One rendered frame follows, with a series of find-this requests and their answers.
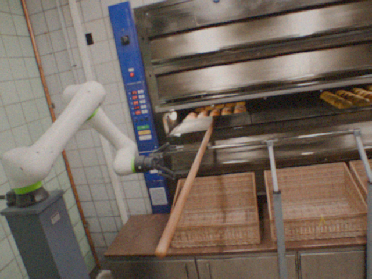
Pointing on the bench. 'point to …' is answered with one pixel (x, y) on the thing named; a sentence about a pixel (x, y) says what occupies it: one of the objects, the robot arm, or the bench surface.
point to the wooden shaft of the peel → (182, 198)
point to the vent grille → (158, 196)
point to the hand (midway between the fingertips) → (183, 160)
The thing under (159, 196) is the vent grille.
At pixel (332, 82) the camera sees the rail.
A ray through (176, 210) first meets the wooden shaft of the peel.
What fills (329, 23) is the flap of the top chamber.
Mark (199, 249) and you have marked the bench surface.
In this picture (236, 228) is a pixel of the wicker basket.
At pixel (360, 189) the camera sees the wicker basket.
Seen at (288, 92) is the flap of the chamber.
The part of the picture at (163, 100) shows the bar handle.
